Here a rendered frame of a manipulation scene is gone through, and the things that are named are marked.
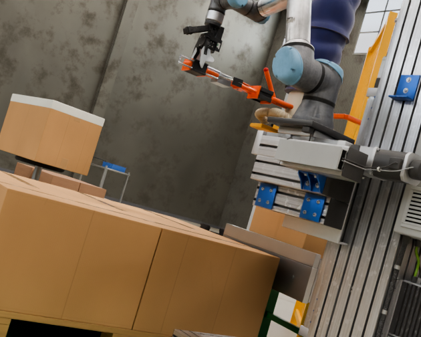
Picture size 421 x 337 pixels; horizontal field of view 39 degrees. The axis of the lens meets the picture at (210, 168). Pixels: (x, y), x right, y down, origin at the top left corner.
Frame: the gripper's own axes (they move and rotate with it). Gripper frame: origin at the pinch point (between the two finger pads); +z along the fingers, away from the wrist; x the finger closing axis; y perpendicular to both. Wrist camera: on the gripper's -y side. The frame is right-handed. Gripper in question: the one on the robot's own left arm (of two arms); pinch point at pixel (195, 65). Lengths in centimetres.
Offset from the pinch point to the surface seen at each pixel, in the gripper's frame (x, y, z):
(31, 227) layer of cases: -26, -53, 78
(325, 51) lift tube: -9, 56, -28
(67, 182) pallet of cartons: 516, 113, 84
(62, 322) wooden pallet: -25, -32, 109
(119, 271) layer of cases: -24, -16, 87
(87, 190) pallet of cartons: 521, 144, 87
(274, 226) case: 2, 64, 56
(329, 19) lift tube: -8, 54, -42
